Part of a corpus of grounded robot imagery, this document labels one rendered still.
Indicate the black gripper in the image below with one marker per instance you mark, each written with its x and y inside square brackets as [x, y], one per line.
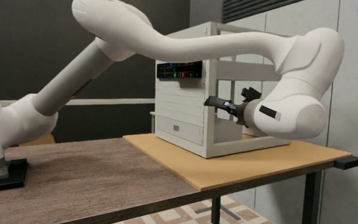
[227, 105]

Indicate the tan wooden board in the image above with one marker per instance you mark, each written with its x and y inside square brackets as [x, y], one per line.
[218, 171]

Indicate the white open rack frame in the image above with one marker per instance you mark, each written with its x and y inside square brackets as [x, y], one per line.
[181, 117]

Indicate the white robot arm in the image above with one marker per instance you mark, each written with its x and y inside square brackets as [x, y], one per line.
[306, 64]

